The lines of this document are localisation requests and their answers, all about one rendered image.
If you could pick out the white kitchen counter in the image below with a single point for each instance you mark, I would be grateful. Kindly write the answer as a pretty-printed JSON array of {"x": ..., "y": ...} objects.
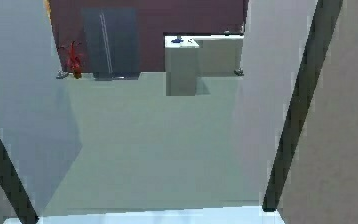
[{"x": 187, "y": 63}]

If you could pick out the blue dish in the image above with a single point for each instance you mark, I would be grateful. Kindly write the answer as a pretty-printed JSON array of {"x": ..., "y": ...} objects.
[{"x": 177, "y": 40}]

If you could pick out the small grey utensil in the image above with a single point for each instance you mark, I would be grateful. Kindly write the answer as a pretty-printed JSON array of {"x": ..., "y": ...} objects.
[{"x": 189, "y": 41}]

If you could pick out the dark grey fridge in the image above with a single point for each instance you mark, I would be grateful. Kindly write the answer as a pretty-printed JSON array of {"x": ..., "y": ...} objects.
[{"x": 120, "y": 43}]

